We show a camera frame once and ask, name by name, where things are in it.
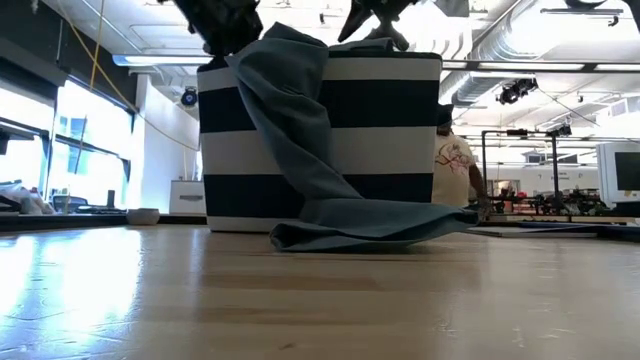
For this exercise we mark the white cabinet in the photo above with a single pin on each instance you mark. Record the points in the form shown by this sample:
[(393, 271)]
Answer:
[(187, 197)]

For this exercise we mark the person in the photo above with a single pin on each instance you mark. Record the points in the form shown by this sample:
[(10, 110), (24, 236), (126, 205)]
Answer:
[(452, 170)]

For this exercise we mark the round blue wall device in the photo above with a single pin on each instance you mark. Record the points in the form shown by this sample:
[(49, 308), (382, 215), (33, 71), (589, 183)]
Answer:
[(189, 97)]

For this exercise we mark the roll of clear tape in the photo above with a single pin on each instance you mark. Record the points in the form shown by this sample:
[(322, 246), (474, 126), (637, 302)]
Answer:
[(143, 216)]

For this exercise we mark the ceiling light fixture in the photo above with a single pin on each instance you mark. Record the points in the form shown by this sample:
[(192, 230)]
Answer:
[(150, 60)]

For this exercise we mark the navy white striped fabric basket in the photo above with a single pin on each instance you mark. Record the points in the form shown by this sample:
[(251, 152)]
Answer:
[(390, 100)]

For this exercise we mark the silver ventilation duct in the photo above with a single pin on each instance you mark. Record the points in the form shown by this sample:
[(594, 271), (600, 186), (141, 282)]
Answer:
[(475, 87)]

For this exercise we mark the black ceiling spotlight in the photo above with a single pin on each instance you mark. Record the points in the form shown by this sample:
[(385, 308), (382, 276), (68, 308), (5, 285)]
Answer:
[(517, 90)]

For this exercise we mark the person's hand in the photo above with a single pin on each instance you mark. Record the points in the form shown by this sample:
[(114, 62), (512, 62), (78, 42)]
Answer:
[(484, 207)]

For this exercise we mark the background robot workstation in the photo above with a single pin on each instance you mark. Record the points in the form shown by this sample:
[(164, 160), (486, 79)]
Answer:
[(555, 200)]

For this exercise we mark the black metal table frame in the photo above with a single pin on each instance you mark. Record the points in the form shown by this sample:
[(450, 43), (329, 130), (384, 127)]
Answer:
[(75, 222)]

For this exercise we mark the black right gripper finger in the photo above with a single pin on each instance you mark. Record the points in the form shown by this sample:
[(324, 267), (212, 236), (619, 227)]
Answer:
[(354, 27), (392, 37)]

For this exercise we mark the grey-blue cloth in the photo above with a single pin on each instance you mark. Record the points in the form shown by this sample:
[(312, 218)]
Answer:
[(300, 125)]

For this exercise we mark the white computer monitor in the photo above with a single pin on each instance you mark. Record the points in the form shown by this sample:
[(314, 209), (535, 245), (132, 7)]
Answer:
[(627, 170)]

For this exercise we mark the large window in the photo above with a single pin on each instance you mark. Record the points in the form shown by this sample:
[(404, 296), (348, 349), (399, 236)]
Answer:
[(90, 150)]

